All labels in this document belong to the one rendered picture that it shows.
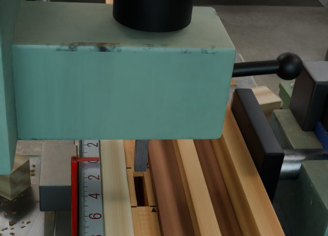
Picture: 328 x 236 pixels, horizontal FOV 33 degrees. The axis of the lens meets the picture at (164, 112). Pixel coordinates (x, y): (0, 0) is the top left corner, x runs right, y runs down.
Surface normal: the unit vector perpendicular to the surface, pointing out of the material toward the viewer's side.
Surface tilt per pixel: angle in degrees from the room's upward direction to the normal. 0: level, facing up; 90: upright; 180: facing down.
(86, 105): 90
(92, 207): 0
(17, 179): 90
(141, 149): 90
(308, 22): 0
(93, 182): 0
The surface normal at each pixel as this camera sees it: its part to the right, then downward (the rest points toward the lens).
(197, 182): 0.09, -0.84
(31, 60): 0.13, 0.55
